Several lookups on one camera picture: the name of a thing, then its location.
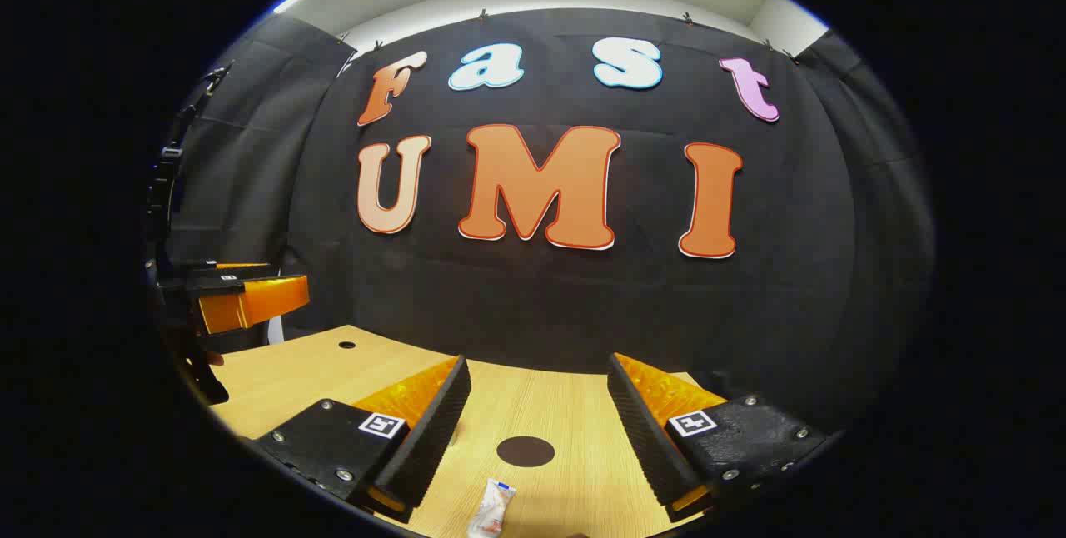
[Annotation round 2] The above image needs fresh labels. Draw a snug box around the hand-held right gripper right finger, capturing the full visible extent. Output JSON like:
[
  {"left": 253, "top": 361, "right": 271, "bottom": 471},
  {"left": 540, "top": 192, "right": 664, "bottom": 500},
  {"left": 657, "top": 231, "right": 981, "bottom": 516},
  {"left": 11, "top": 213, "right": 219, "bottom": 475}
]
[{"left": 606, "top": 352, "right": 829, "bottom": 522}]

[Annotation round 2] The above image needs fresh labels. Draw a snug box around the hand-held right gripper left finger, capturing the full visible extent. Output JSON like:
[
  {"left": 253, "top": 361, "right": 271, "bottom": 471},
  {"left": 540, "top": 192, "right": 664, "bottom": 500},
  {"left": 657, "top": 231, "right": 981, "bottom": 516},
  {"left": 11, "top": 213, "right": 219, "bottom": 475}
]
[{"left": 254, "top": 355, "right": 472, "bottom": 524}]

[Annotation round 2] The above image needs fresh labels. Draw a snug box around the dark brown round coaster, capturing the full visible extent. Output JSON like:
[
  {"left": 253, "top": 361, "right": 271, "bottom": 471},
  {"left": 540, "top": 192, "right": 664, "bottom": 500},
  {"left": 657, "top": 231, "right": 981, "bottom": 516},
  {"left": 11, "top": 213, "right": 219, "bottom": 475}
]
[{"left": 496, "top": 436, "right": 556, "bottom": 469}]

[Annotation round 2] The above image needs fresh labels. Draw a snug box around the white toothpaste tube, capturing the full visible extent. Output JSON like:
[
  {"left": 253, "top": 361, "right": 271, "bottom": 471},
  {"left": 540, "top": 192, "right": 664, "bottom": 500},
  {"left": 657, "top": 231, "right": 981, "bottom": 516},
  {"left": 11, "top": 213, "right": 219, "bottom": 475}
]
[{"left": 466, "top": 478, "right": 517, "bottom": 538}]

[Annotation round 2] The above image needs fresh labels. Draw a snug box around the wooden desktop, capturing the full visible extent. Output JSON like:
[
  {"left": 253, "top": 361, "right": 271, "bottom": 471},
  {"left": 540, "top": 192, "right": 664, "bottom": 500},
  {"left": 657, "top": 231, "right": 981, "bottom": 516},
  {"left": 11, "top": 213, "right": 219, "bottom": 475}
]
[{"left": 208, "top": 324, "right": 725, "bottom": 538}]

